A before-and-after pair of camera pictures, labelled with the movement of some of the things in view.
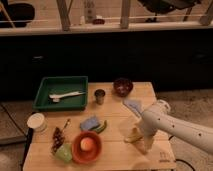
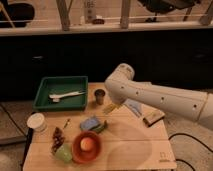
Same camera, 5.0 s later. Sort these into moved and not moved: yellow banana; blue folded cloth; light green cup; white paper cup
Moved: yellow banana
Not moved: white paper cup; blue folded cloth; light green cup
